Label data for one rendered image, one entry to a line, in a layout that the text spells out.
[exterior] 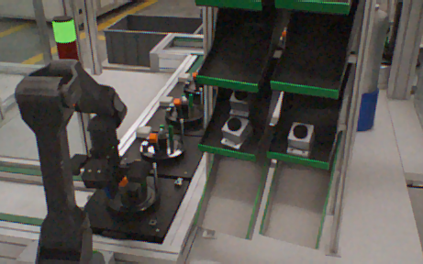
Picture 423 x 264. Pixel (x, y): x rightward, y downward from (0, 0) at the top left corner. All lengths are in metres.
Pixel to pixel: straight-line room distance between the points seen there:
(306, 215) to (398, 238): 0.36
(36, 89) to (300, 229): 0.66
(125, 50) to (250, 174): 2.18
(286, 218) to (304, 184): 0.09
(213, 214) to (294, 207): 0.19
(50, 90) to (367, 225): 0.97
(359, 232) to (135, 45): 2.16
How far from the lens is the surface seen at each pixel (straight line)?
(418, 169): 1.71
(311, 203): 1.12
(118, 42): 3.20
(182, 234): 1.17
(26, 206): 1.43
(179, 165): 1.40
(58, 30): 1.25
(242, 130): 0.98
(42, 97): 0.75
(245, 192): 1.13
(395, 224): 1.44
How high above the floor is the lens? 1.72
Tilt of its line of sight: 29 degrees down
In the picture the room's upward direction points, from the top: 1 degrees counter-clockwise
